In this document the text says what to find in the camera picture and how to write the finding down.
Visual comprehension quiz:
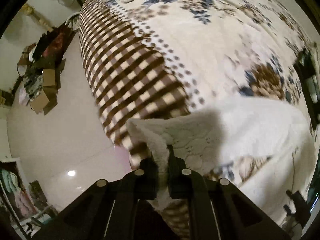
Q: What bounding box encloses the white fuzzy knit sweater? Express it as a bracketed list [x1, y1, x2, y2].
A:
[126, 97, 317, 213]

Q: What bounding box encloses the clothes rack with garments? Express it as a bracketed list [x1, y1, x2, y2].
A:
[1, 158, 59, 239]

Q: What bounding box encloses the floral and checked bed blanket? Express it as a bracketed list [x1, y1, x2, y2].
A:
[79, 0, 319, 239]

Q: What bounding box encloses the pile of cardboard and clutter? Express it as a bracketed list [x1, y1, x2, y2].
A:
[17, 24, 75, 115]

